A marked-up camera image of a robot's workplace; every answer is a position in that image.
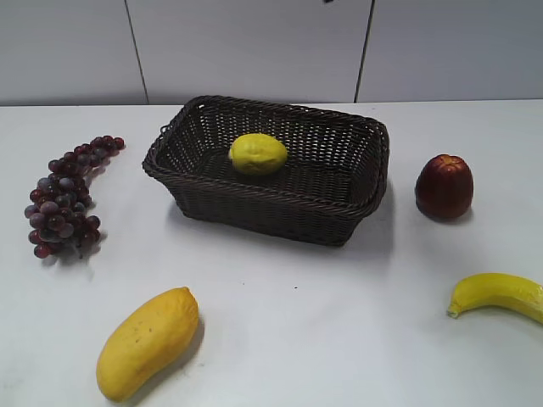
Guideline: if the black woven basket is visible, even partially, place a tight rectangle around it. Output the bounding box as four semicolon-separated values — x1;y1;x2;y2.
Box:
143;96;389;246

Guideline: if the yellow lemon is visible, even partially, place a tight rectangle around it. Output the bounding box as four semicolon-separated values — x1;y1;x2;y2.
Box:
228;133;288;176

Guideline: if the yellow mango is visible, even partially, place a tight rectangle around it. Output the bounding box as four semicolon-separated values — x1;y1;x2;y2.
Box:
96;287;199;403

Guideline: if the yellow banana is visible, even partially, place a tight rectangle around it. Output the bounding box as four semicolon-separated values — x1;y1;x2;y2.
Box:
447;273;542;324

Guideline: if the red apple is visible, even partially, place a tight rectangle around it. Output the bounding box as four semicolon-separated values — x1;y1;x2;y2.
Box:
415;154;474;220

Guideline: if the purple grape bunch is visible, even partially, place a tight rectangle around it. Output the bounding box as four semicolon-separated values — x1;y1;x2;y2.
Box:
24;135;126;259

